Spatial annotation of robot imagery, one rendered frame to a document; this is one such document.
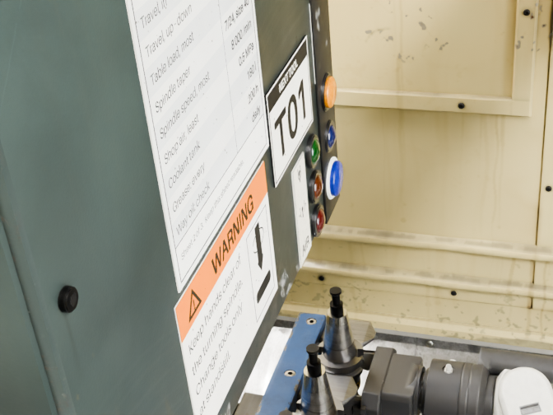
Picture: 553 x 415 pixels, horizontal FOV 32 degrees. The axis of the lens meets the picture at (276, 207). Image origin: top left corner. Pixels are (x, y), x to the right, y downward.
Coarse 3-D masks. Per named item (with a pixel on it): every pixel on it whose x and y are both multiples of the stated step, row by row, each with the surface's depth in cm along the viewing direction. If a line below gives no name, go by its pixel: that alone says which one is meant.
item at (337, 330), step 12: (336, 324) 122; (348, 324) 123; (324, 336) 124; (336, 336) 123; (348, 336) 123; (324, 348) 125; (336, 348) 123; (348, 348) 124; (336, 360) 124; (348, 360) 124
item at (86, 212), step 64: (0, 0) 33; (64, 0) 37; (256, 0) 59; (0, 64) 34; (64, 64) 38; (128, 64) 43; (0, 128) 34; (64, 128) 38; (128, 128) 44; (0, 192) 35; (64, 192) 39; (128, 192) 44; (0, 256) 36; (64, 256) 39; (128, 256) 45; (0, 320) 38; (64, 320) 40; (128, 320) 46; (0, 384) 40; (64, 384) 40; (128, 384) 46
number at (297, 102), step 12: (300, 72) 69; (300, 84) 70; (288, 96) 67; (300, 96) 70; (288, 108) 67; (300, 108) 70; (288, 120) 67; (300, 120) 70; (288, 132) 68; (300, 132) 71
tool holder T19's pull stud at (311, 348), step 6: (306, 348) 112; (312, 348) 112; (318, 348) 112; (312, 354) 111; (312, 360) 112; (318, 360) 113; (312, 366) 112; (318, 366) 113; (312, 372) 113; (318, 372) 113
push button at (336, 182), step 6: (336, 162) 80; (336, 168) 79; (342, 168) 81; (330, 174) 79; (336, 174) 79; (342, 174) 81; (330, 180) 79; (336, 180) 79; (342, 180) 81; (330, 186) 79; (336, 186) 80; (330, 192) 80; (336, 192) 80
